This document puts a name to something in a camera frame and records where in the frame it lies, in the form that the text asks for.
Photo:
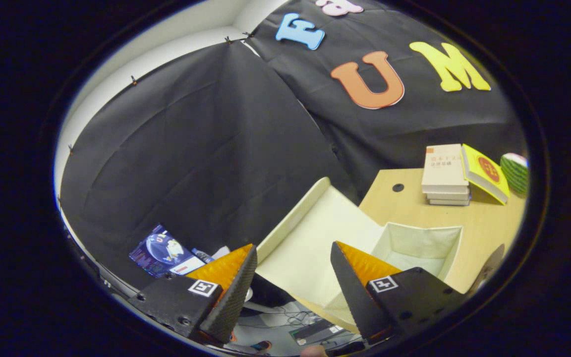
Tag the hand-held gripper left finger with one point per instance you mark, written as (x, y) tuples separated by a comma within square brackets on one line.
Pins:
[(233, 302)]

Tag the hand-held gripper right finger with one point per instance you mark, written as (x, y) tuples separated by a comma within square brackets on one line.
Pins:
[(355, 297)]

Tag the cream fabric storage box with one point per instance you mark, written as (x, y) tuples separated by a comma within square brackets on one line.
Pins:
[(305, 238)]

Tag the blue printed box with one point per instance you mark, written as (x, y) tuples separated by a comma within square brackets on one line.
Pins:
[(161, 250)]

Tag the black flat device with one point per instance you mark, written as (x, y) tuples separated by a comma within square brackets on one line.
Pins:
[(315, 331)]

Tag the blue covered book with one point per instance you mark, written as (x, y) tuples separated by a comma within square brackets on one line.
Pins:
[(449, 202)]

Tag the white paperback book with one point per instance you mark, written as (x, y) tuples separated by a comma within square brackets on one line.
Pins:
[(446, 196)]

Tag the beige paperback book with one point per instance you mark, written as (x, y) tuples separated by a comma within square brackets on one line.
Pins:
[(444, 168)]

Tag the black backdrop cloth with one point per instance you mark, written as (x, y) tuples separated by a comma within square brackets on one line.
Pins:
[(191, 148)]

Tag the yellow book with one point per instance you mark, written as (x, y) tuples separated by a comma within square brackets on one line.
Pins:
[(484, 171)]

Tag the watermelon slice plush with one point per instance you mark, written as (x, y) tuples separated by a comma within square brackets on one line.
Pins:
[(516, 173)]

